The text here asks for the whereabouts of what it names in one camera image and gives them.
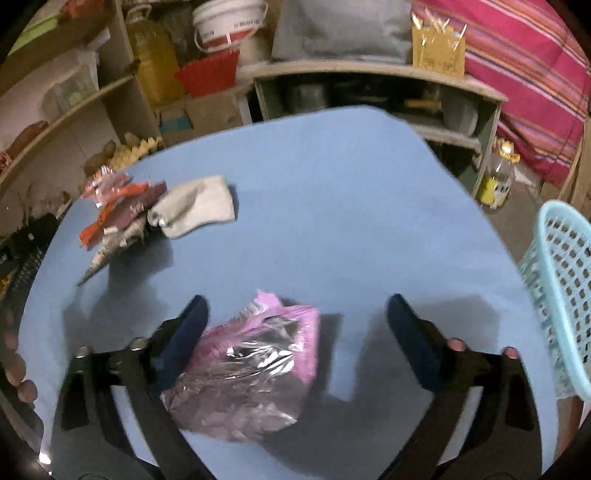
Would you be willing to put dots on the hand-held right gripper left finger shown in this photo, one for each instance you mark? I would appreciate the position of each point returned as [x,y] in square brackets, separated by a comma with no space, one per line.
[184,337]

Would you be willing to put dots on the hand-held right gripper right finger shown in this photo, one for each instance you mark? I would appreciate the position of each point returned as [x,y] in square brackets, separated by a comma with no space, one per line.
[411,341]

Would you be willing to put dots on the pink foil wrapper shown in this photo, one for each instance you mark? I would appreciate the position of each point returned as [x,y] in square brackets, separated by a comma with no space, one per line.
[258,369]

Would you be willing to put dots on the silver wrapper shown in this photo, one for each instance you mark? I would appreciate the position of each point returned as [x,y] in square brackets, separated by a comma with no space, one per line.
[106,251]

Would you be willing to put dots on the maroon wrapper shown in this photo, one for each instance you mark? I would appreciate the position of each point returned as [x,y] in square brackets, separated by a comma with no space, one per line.
[138,207]

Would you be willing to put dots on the red foil snack wrapper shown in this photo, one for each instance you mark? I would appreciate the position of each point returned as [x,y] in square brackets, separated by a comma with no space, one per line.
[92,233]

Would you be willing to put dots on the light blue plastic basket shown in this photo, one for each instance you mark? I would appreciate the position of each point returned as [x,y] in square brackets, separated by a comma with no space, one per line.
[558,277]

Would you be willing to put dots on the pink red printed wrapper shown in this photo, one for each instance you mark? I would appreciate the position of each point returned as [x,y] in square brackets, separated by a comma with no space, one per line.
[104,184]

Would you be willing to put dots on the person's left hand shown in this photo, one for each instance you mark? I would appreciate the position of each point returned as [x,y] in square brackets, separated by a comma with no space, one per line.
[16,369]

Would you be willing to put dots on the plastic bottle with yellow label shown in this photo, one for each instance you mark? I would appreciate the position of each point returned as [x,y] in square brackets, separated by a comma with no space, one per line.
[496,184]

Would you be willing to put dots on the yellow egg tray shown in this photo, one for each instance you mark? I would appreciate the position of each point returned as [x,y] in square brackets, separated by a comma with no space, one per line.
[134,154]

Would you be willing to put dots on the long potato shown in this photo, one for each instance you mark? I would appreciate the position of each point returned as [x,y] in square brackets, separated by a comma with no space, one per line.
[99,157]

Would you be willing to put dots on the small potato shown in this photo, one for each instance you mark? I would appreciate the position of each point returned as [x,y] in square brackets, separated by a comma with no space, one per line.
[131,138]

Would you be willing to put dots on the cardboard box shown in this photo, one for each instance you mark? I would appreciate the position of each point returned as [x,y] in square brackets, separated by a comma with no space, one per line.
[207,110]

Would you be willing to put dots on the white plastic tub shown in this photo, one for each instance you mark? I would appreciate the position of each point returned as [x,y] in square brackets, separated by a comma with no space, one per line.
[461,117]

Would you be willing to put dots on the black pan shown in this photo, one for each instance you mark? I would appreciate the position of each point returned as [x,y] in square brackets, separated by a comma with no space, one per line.
[362,97]

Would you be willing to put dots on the red mesh produce bag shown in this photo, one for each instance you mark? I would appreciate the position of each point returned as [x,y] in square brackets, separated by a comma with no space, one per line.
[27,138]

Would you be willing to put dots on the wooden shelf unit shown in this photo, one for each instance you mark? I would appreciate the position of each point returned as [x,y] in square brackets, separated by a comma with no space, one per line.
[69,107]

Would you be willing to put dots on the red plastic basket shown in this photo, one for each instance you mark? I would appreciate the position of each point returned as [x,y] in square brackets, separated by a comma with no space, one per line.
[207,74]

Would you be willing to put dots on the small metal pot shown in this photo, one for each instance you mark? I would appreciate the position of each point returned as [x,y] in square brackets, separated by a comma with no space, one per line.
[307,97]

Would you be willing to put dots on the clear plastic container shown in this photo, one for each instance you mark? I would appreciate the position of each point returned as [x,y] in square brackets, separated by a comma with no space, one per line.
[69,92]

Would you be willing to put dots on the large yellow oil bottle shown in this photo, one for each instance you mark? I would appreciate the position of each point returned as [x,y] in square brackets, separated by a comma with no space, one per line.
[154,64]

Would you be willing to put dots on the low wooden cabinet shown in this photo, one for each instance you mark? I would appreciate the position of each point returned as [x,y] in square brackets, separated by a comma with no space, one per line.
[369,69]

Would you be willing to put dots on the yellow utensil holder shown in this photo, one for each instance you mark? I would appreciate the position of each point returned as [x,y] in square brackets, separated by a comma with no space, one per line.
[436,57]

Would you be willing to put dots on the red striped cloth curtain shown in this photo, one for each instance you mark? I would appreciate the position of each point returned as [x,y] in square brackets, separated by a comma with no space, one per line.
[521,69]

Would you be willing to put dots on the bundle of wooden utensils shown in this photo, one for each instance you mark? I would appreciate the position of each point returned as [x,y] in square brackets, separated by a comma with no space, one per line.
[438,23]

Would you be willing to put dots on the white plastic bucket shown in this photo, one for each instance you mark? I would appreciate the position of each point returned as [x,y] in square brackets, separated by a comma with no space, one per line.
[226,18]

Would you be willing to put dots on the green plastic tray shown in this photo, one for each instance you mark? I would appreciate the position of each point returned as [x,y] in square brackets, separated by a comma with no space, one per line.
[32,34]

